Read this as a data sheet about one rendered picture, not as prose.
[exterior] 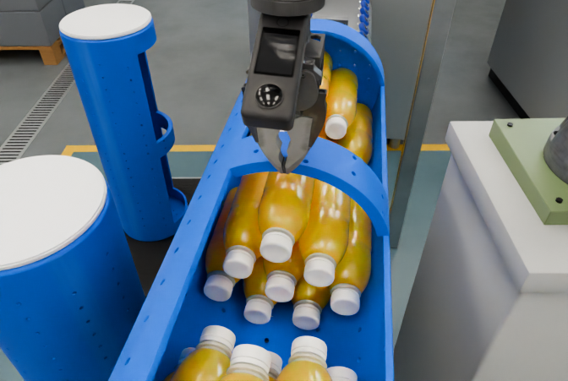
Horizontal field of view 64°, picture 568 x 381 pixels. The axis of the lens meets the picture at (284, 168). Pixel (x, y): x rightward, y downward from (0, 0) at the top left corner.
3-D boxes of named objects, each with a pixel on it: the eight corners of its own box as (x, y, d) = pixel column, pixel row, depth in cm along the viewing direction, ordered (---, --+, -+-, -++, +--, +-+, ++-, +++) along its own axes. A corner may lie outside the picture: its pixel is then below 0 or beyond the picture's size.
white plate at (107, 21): (73, 44, 128) (75, 48, 128) (165, 22, 140) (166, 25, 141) (47, 15, 145) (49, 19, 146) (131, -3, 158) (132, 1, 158)
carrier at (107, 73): (137, 253, 183) (200, 222, 196) (74, 49, 128) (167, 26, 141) (112, 213, 201) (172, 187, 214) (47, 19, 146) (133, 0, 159)
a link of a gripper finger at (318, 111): (324, 142, 52) (330, 71, 46) (323, 149, 51) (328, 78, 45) (283, 138, 52) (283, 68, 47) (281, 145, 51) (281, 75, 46)
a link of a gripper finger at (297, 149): (314, 151, 58) (318, 88, 52) (309, 182, 54) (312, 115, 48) (290, 149, 59) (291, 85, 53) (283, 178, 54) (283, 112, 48)
